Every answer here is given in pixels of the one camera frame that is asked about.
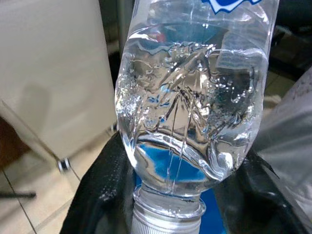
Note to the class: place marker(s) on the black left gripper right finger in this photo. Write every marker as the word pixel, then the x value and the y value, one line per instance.
pixel 258 200

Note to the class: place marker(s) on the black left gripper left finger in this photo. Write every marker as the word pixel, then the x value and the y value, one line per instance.
pixel 102 185

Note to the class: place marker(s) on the grey plastic bag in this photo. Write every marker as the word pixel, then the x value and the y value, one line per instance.
pixel 287 136

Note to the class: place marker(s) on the clear plastic water bottle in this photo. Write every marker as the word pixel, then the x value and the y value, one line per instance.
pixel 195 102

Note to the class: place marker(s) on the white cabinet on casters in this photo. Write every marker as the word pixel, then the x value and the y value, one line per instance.
pixel 53 68

